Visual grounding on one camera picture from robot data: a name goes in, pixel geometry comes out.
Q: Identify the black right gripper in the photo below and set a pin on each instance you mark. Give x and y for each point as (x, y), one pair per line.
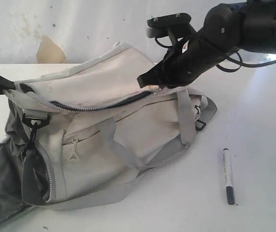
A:
(183, 69)

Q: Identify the white canvas duffel bag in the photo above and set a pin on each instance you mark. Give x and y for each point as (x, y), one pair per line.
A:
(84, 137)

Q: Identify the white black-capped marker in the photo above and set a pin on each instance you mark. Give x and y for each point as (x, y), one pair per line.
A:
(228, 177)

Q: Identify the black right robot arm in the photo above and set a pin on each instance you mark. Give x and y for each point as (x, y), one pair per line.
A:
(227, 29)

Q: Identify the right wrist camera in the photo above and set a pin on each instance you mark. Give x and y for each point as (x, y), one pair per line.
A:
(176, 24)

